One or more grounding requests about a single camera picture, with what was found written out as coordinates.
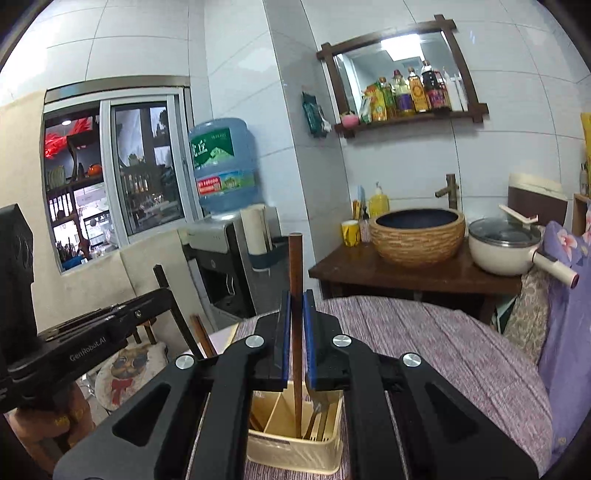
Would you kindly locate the blue water jug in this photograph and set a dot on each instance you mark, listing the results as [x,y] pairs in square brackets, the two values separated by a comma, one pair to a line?
[221,161]

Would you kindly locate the orange teapot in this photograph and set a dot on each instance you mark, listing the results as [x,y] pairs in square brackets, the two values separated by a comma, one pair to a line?
[95,170]

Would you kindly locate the purple floral cloth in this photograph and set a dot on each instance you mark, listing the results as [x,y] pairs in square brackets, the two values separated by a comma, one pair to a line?
[568,332]

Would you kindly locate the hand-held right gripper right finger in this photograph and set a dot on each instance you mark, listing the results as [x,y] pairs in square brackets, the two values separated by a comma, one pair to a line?
[309,350]

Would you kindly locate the printed chair cushion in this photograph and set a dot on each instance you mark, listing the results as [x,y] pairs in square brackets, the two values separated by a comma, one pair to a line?
[129,374]

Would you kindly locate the yellow soap bottle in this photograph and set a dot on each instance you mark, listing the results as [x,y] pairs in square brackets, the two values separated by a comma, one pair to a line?
[378,205]

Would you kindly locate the small dark pump bottle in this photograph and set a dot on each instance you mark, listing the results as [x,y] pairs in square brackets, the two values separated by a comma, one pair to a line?
[364,230]

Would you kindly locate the brown paisley cloth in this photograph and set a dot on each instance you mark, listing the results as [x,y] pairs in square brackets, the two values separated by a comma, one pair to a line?
[526,314]

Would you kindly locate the white paper towel roll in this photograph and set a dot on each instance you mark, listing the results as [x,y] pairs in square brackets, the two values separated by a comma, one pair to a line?
[254,230]

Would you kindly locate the pink cup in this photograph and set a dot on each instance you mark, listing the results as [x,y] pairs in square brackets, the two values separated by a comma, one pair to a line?
[349,120]

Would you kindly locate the cream plastic utensil holder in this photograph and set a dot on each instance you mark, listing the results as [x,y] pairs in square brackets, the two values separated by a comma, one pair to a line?
[295,454]

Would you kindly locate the grey water dispenser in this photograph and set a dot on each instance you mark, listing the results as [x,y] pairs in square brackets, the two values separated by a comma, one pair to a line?
[217,258]

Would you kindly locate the white rice paddle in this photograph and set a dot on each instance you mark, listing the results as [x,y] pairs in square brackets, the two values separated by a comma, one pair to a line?
[517,214]

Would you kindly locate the brown and white rice cooker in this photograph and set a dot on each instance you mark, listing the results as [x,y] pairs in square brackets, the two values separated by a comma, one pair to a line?
[526,203]

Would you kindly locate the yellow oil bottle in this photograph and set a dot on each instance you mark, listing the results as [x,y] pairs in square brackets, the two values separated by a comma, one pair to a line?
[403,97]

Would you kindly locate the bronze faucet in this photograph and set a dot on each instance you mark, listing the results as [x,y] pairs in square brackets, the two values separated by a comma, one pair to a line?
[451,191]

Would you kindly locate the green bottle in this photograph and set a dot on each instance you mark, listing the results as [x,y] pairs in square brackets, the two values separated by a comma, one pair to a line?
[388,99]

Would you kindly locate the orange label bottle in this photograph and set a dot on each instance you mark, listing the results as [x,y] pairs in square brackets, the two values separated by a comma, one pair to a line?
[418,94]

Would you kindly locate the small wooden shelf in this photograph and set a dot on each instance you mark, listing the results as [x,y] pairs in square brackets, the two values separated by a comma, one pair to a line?
[579,203]

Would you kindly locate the dark wooden washstand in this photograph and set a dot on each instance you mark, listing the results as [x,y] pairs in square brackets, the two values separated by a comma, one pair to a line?
[415,277]

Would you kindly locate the person's left hand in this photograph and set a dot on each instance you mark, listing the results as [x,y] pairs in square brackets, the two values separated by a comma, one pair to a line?
[46,415]

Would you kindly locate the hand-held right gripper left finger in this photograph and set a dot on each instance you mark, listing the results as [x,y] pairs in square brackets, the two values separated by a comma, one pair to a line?
[286,341]

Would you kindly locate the green wall-mounted pouch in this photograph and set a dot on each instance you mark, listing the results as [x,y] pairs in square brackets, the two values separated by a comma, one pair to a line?
[316,115]

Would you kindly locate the woven pattern wash basin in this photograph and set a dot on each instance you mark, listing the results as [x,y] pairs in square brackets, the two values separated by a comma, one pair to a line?
[415,249]

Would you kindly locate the wooden chair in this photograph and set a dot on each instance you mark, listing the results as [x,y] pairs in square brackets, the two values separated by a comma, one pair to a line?
[147,332]

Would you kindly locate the red flower decoration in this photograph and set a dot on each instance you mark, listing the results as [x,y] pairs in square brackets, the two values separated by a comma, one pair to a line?
[69,138]

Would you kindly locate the dark sauce bottle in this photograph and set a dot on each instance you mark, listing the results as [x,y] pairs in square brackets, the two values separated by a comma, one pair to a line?
[436,92]

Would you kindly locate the sliding window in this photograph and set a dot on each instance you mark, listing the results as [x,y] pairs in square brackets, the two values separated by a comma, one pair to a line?
[107,184]

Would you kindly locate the purple striped tablecloth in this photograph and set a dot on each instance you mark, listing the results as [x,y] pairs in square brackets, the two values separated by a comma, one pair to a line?
[438,346]

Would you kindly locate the light brown wooden chopstick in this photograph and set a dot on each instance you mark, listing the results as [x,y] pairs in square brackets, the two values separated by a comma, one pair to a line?
[199,337]
[207,337]

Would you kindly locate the yellow cup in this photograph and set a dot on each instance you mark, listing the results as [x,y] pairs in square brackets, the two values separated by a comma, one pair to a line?
[350,233]

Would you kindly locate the yellow green seasoning packet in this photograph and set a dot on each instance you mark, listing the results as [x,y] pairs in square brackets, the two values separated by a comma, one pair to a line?
[373,104]

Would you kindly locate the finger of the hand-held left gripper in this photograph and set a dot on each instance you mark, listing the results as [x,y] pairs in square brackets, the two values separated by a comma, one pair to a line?
[152,300]
[92,325]

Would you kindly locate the wooden framed mirror shelf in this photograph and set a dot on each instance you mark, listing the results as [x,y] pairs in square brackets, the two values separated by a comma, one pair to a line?
[401,119]

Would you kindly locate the white pot with glass lid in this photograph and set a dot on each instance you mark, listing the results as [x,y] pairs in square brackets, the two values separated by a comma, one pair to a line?
[498,258]

